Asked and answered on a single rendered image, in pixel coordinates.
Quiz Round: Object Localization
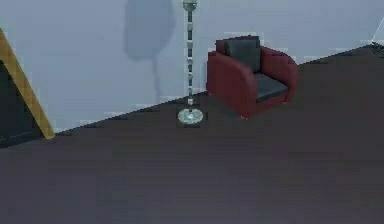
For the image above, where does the yellow wooden door frame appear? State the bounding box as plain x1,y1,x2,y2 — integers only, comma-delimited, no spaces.
0,27,56,140

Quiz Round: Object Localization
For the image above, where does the red armchair with grey cushions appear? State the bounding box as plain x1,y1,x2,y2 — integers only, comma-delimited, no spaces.
205,35,299,120

